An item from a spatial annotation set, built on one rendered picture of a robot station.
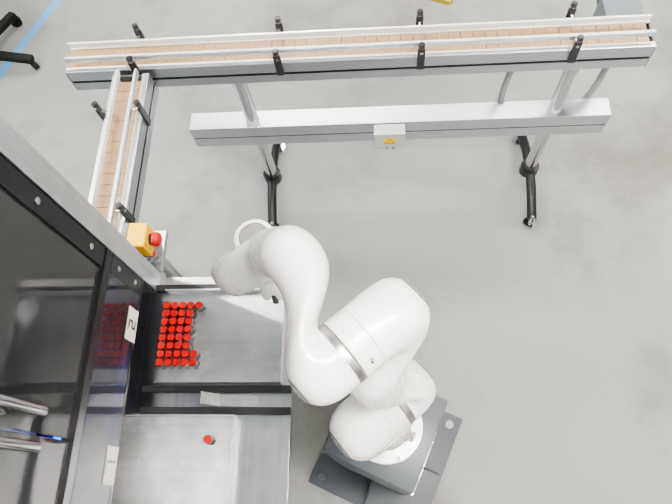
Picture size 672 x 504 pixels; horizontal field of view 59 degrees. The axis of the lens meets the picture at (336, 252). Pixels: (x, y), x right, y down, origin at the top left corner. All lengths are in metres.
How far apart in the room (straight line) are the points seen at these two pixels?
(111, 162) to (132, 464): 0.89
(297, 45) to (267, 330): 0.95
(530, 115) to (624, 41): 0.43
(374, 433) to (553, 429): 1.45
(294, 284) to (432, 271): 1.82
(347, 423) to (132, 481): 0.70
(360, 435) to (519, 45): 1.36
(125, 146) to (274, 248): 1.15
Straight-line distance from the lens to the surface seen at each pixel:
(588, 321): 2.67
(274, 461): 1.59
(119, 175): 1.89
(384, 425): 1.18
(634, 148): 3.10
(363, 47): 1.98
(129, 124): 1.99
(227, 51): 2.04
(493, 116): 2.35
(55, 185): 1.30
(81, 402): 1.41
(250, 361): 1.64
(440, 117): 2.33
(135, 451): 1.69
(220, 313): 1.69
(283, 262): 0.84
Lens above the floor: 2.44
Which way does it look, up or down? 67 degrees down
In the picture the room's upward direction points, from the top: 12 degrees counter-clockwise
